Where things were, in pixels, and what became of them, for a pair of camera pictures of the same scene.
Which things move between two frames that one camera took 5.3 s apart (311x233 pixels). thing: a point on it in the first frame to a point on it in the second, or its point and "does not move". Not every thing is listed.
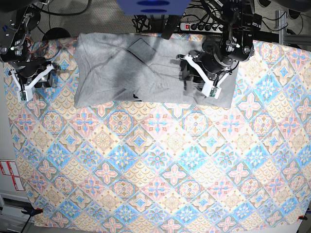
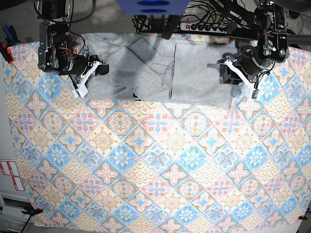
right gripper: x=206 y=66 to x=249 y=61
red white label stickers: x=9 y=168 does not move
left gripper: x=26 y=70 to x=80 y=65
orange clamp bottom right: x=303 y=217 does not move
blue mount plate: x=154 y=7 does not move
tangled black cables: x=141 y=23 does not move
